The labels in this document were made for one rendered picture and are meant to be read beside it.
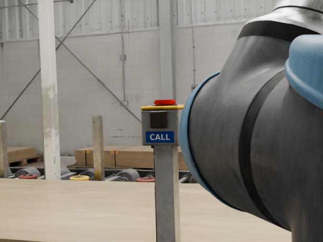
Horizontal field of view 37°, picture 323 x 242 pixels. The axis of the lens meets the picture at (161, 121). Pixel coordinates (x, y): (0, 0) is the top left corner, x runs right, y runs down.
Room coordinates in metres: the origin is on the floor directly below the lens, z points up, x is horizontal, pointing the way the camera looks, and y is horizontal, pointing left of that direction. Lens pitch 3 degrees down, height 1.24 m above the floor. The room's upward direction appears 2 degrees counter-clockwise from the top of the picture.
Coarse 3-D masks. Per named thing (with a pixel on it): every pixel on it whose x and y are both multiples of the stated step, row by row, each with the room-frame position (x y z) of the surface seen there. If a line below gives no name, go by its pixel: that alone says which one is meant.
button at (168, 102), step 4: (156, 100) 0.88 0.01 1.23; (160, 100) 0.87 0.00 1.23; (164, 100) 0.87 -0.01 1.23; (168, 100) 0.87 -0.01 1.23; (172, 100) 0.87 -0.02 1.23; (156, 104) 0.88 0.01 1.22; (160, 104) 0.87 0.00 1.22; (164, 104) 0.87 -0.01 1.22; (168, 104) 0.87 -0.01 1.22; (172, 104) 0.87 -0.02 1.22
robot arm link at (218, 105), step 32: (288, 0) 0.38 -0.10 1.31; (320, 0) 0.36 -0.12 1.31; (256, 32) 0.36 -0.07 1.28; (288, 32) 0.34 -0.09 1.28; (320, 32) 0.34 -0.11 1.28; (224, 64) 0.39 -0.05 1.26; (256, 64) 0.35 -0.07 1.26; (192, 96) 0.41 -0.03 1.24; (224, 96) 0.35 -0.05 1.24; (192, 128) 0.38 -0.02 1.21; (224, 128) 0.33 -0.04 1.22; (192, 160) 0.38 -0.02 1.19; (224, 160) 0.33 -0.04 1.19; (224, 192) 0.35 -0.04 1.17
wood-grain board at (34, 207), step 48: (0, 192) 1.78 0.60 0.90; (48, 192) 1.75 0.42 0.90; (96, 192) 1.72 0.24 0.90; (144, 192) 1.70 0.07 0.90; (192, 192) 1.67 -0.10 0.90; (0, 240) 1.18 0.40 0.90; (48, 240) 1.15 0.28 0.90; (96, 240) 1.14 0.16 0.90; (144, 240) 1.13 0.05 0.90; (192, 240) 1.11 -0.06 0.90; (240, 240) 1.10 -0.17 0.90; (288, 240) 1.09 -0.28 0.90
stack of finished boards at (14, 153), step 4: (8, 148) 9.27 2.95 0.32; (12, 148) 9.24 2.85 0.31; (16, 148) 9.22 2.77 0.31; (20, 148) 9.20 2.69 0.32; (24, 148) 9.18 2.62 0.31; (28, 148) 9.20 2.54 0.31; (32, 148) 9.32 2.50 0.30; (8, 152) 8.63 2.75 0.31; (12, 152) 8.74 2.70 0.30; (16, 152) 8.83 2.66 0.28; (20, 152) 8.94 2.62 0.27; (24, 152) 9.06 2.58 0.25; (28, 152) 9.18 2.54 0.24; (32, 152) 9.29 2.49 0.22; (36, 152) 9.41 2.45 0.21; (8, 156) 8.61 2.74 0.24; (12, 156) 8.72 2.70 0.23; (16, 156) 8.82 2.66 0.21; (20, 156) 8.93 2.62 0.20; (24, 156) 9.04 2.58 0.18; (28, 156) 9.17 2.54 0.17; (32, 156) 9.29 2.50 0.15; (8, 160) 8.60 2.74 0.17; (12, 160) 8.71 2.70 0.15
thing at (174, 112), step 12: (144, 108) 0.86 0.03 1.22; (156, 108) 0.85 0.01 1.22; (168, 108) 0.85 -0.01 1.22; (180, 108) 0.86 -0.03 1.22; (144, 120) 0.86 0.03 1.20; (168, 120) 0.85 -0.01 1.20; (144, 132) 0.86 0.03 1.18; (144, 144) 0.86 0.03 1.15; (156, 144) 0.85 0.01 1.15; (168, 144) 0.85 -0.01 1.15
